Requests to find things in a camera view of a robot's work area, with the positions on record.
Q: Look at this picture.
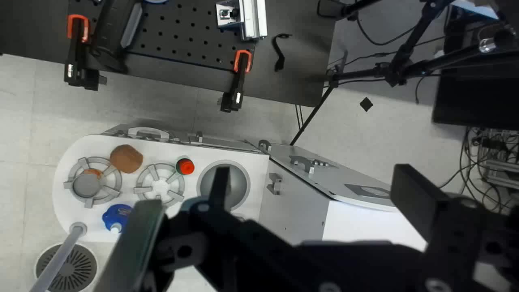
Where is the black hook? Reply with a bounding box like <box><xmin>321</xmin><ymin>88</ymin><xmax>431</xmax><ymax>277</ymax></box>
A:
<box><xmin>272</xmin><ymin>33</ymin><xmax>292</xmax><ymax>73</ymax></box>

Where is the black cable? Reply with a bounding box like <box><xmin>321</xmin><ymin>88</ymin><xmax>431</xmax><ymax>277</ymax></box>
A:
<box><xmin>356</xmin><ymin>14</ymin><xmax>446</xmax><ymax>47</ymax></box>

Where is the blue toy bottle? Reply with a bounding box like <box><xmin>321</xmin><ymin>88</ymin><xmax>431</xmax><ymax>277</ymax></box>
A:
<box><xmin>102</xmin><ymin>204</ymin><xmax>134</xmax><ymax>234</ymax></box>

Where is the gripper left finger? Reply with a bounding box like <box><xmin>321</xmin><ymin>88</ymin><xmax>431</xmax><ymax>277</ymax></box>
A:
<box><xmin>148</xmin><ymin>165</ymin><xmax>337</xmax><ymax>292</ymax></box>

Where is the tangle of black cables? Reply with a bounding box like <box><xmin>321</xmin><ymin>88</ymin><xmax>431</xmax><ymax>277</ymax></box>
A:
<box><xmin>440</xmin><ymin>127</ymin><xmax>519</xmax><ymax>213</ymax></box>

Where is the grey toy kitchen door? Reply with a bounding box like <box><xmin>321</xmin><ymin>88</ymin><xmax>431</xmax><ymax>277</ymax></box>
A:
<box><xmin>268</xmin><ymin>142</ymin><xmax>402</xmax><ymax>212</ymax></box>

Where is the aluminium bracket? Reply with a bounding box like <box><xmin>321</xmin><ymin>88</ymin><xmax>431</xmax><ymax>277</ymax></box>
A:
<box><xmin>215</xmin><ymin>0</ymin><xmax>268</xmax><ymax>41</ymax></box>

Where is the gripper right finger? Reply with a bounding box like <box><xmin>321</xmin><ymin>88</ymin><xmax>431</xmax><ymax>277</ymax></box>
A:
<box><xmin>390</xmin><ymin>163</ymin><xmax>519</xmax><ymax>292</ymax></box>

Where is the grey pole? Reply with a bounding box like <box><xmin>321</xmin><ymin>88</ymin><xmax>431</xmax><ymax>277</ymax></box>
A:
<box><xmin>30</xmin><ymin>222</ymin><xmax>88</xmax><ymax>292</ymax></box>

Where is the red toy tomato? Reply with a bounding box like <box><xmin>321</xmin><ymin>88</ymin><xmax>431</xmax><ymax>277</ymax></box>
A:
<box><xmin>176</xmin><ymin>158</ymin><xmax>195</xmax><ymax>176</ymax></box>

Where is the black box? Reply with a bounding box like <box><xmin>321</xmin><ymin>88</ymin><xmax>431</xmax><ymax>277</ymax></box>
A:
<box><xmin>431</xmin><ymin>61</ymin><xmax>519</xmax><ymax>131</ymax></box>

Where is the round dark floor grate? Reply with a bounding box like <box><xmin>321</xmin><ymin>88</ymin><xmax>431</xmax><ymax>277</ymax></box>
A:
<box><xmin>35</xmin><ymin>243</ymin><xmax>98</xmax><ymax>292</ymax></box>

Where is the white toy kitchen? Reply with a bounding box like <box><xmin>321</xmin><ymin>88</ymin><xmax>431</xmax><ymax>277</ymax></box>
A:
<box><xmin>53</xmin><ymin>124</ymin><xmax>430</xmax><ymax>253</ymax></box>

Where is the camera on tripod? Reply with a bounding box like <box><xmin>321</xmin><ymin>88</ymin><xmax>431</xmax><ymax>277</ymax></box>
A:
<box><xmin>290</xmin><ymin>0</ymin><xmax>519</xmax><ymax>146</ymax></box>

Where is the brown toy food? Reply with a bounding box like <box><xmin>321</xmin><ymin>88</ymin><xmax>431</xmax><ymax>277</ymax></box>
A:
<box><xmin>109</xmin><ymin>144</ymin><xmax>144</xmax><ymax>174</ymax></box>

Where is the grey toy sink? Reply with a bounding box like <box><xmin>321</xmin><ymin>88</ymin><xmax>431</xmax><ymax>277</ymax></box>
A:
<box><xmin>197</xmin><ymin>160</ymin><xmax>251</xmax><ymax>212</ymax></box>

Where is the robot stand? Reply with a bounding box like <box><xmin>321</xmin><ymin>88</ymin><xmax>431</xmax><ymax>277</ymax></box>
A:
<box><xmin>0</xmin><ymin>0</ymin><xmax>338</xmax><ymax>107</ymax></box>

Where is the black clamp with orange grip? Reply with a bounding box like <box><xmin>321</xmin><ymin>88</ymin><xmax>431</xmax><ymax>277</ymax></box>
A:
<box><xmin>64</xmin><ymin>14</ymin><xmax>107</xmax><ymax>91</ymax></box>
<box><xmin>220</xmin><ymin>49</ymin><xmax>253</xmax><ymax>114</ymax></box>

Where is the grey oven door handle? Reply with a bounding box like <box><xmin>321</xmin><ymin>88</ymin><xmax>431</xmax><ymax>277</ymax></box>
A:
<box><xmin>127</xmin><ymin>127</ymin><xmax>171</xmax><ymax>141</ymax></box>

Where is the grey toy burner with pan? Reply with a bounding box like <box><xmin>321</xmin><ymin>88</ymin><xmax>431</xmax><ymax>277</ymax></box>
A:
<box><xmin>64</xmin><ymin>157</ymin><xmax>122</xmax><ymax>209</ymax></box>

